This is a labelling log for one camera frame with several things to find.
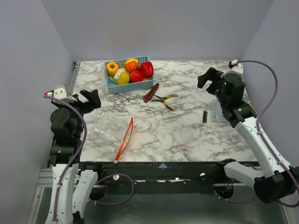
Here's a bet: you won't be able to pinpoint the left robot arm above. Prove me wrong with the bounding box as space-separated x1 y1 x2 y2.
44 87 104 224

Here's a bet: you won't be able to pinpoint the clear zip top bag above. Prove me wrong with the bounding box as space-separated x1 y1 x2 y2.
80 113 134 164

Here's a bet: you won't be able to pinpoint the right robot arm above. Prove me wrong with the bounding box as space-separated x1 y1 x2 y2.
197 67 299 203

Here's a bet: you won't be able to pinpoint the yellow lemon back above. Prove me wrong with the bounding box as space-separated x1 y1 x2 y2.
125 58 139 64

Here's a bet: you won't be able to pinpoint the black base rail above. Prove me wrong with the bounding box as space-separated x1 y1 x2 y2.
78 161 261 196

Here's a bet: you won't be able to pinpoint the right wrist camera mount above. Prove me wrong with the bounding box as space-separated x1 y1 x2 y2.
221 59 244 78

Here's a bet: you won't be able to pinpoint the orange pumpkin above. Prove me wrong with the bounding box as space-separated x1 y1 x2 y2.
125 61 139 73

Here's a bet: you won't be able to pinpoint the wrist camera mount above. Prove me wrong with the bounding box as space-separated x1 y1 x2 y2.
44 84 71 102
221 59 244 78

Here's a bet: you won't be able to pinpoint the clear plastic parts box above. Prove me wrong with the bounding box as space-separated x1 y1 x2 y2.
211 99 227 123

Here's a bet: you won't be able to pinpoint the yellow lemon front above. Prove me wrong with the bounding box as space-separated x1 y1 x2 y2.
118 72 130 85

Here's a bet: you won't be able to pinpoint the blue plastic basket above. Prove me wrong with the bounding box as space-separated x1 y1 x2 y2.
103 56 156 94

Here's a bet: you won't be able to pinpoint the white cauliflower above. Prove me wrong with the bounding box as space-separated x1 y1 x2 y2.
114 68 126 81

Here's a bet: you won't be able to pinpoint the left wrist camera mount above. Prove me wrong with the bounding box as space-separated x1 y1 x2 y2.
44 84 71 102

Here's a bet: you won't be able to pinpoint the yellow handled pliers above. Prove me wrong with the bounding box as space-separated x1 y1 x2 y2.
151 94 179 112

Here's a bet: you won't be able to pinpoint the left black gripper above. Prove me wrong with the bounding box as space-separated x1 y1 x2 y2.
53 88 101 137

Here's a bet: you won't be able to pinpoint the yellow lemon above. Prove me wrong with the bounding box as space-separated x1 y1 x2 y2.
125 58 139 64
118 72 130 85

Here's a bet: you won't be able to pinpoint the yellow bell pepper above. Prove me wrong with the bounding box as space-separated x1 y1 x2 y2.
106 62 119 77

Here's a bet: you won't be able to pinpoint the black bit holder strip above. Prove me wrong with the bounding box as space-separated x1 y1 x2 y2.
202 111 208 123

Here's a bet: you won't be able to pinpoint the red bell pepper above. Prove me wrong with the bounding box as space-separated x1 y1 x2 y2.
140 62 154 78

